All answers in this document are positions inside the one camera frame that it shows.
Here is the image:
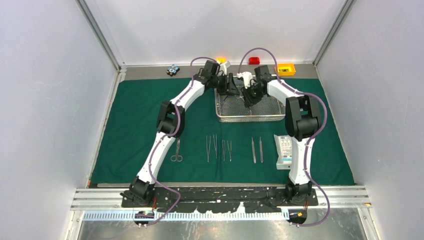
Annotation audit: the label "yellow toy block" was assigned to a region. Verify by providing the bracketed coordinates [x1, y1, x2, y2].
[275, 63, 296, 77]

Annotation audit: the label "steel scissors blade pair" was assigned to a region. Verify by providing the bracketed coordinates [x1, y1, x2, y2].
[170, 137, 183, 162]

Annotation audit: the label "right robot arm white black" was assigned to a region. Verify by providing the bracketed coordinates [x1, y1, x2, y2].
[236, 65, 323, 205]

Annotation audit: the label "thin steel tweezers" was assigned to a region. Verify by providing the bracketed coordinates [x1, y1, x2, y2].
[227, 141, 232, 162]

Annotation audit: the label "metal mesh tray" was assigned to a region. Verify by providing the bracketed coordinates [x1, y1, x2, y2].
[214, 89, 285, 123]

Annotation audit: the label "white paper packet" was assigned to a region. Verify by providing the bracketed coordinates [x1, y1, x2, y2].
[274, 135, 292, 170]

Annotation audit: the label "steel spatula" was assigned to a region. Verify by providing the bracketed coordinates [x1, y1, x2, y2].
[213, 134, 219, 160]

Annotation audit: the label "small blue black toy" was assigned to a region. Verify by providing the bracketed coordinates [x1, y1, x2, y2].
[166, 64, 180, 77]

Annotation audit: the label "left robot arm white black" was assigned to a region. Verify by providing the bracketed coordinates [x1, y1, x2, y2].
[120, 57, 231, 208]

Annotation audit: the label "aluminium frame rail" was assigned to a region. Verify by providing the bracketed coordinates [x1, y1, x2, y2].
[70, 185, 373, 211]

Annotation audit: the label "orange toy brick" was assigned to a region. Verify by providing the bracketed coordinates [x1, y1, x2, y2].
[215, 57, 227, 64]

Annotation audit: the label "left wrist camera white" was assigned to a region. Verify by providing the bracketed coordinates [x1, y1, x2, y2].
[219, 61, 231, 76]

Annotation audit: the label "red toy brick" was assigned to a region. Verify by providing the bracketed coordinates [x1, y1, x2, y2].
[248, 56, 261, 65]

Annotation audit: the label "long steel forceps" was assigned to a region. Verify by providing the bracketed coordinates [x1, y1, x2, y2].
[206, 135, 212, 163]

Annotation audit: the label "steel scalpel handle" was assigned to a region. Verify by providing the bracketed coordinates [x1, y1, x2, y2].
[259, 137, 264, 163]
[251, 137, 257, 164]

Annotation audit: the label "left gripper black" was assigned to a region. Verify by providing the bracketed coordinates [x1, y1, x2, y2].
[210, 73, 239, 96]

